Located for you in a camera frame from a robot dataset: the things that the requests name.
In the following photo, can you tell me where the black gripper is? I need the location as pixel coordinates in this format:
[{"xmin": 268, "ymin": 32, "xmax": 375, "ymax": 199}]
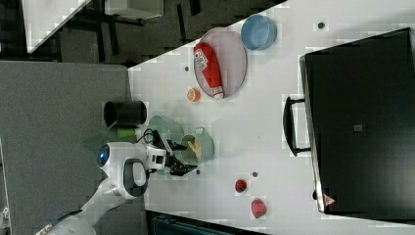
[{"xmin": 153, "ymin": 130, "xmax": 197, "ymax": 176}]

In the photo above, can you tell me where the peeled yellow toy banana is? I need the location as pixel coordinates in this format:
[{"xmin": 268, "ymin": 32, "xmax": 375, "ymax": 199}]
[{"xmin": 188, "ymin": 139, "xmax": 202, "ymax": 161}]

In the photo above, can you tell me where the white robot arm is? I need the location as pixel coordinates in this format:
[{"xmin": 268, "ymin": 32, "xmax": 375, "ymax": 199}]
[{"xmin": 35, "ymin": 129, "xmax": 195, "ymax": 235}]

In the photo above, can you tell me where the green mug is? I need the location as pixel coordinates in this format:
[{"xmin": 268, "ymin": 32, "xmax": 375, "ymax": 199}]
[{"xmin": 180, "ymin": 126, "xmax": 214, "ymax": 165}]

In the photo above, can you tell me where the green colander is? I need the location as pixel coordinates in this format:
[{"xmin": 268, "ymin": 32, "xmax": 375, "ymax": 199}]
[{"xmin": 145, "ymin": 116, "xmax": 184, "ymax": 171}]

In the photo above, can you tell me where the black utensil holder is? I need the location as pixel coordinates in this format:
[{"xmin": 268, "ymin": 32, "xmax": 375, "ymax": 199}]
[{"xmin": 104, "ymin": 101, "xmax": 147, "ymax": 126}]

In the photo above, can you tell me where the orange slice toy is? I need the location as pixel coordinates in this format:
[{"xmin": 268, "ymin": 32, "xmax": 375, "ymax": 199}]
[{"xmin": 187, "ymin": 88, "xmax": 201, "ymax": 102}]

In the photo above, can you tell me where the red strawberry toy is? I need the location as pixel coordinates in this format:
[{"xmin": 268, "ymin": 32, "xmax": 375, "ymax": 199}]
[{"xmin": 235, "ymin": 179, "xmax": 247, "ymax": 193}]

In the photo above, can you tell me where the red ketchup bottle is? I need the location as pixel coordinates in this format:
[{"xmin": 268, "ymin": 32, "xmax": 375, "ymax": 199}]
[{"xmin": 194, "ymin": 42, "xmax": 224, "ymax": 100}]

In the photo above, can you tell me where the grey oval plate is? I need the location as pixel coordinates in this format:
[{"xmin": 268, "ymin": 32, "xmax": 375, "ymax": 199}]
[{"xmin": 193, "ymin": 27, "xmax": 247, "ymax": 98}]

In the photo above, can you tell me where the blue bowl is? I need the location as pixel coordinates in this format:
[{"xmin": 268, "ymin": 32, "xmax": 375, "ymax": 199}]
[{"xmin": 241, "ymin": 14, "xmax": 278, "ymax": 51}]

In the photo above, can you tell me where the white background table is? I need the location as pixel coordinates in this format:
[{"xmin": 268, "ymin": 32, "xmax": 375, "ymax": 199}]
[{"xmin": 22, "ymin": 0, "xmax": 91, "ymax": 54}]

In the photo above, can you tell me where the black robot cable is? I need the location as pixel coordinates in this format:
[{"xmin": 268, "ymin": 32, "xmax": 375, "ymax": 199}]
[{"xmin": 136, "ymin": 127, "xmax": 158, "ymax": 145}]

